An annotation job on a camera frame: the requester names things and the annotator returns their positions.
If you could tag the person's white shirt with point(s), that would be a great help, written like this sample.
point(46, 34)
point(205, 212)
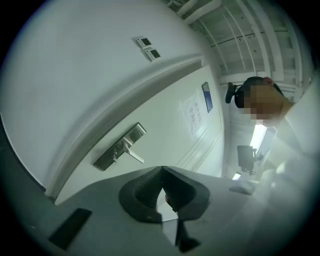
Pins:
point(292, 150)

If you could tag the black head-worn camera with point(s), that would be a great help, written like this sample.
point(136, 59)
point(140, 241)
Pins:
point(229, 93)

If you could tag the person's head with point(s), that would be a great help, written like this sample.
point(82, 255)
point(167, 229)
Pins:
point(262, 100)

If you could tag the white paper notice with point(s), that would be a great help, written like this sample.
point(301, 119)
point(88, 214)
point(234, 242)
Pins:
point(191, 113)

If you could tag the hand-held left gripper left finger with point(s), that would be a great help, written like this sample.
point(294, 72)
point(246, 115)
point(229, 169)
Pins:
point(140, 200)

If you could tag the white door frame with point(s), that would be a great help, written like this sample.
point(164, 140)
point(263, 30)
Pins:
point(100, 110)

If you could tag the small silver key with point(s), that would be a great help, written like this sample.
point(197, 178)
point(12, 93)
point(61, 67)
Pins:
point(114, 156)

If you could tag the silver door lock plate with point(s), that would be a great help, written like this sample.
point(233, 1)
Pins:
point(135, 133)

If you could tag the blue door sign plate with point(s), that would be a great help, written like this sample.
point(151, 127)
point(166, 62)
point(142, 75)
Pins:
point(207, 98)

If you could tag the white door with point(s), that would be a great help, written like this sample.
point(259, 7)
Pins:
point(160, 120)

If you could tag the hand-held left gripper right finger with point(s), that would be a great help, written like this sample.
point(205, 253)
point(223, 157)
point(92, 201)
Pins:
point(187, 197)

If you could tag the bright ceiling light panel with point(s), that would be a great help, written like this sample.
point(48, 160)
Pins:
point(258, 136)

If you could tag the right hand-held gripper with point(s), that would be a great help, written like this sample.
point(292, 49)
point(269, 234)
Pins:
point(246, 157)

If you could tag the white wall thermostat panel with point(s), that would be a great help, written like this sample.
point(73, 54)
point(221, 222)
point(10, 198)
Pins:
point(141, 41)
point(151, 53)

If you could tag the white ceiling pipes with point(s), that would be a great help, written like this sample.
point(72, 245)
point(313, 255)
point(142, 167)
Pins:
point(192, 8)

